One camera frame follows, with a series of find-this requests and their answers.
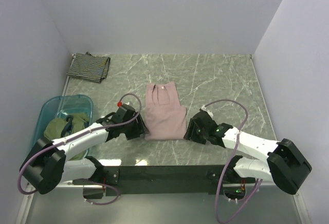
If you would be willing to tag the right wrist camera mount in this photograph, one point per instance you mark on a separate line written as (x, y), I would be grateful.
(203, 108)

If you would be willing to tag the aluminium rail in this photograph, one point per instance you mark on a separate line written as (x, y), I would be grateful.
(51, 203)

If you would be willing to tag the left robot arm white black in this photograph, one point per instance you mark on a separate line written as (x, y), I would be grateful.
(50, 162)

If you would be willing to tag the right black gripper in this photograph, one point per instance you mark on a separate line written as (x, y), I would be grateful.
(191, 134)

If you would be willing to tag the striped folded tank top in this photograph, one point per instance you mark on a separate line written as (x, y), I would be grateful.
(89, 67)

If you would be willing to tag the pink tank top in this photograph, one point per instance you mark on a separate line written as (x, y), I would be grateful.
(164, 116)

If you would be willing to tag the black base beam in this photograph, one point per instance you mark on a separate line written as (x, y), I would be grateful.
(162, 179)

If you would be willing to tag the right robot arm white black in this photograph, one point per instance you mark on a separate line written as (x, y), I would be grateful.
(280, 162)

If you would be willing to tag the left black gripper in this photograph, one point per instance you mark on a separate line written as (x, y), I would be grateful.
(140, 128)

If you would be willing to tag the green tank top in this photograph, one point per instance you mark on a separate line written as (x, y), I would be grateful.
(62, 127)

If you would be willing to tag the blue plastic basket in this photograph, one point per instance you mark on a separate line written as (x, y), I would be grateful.
(60, 107)

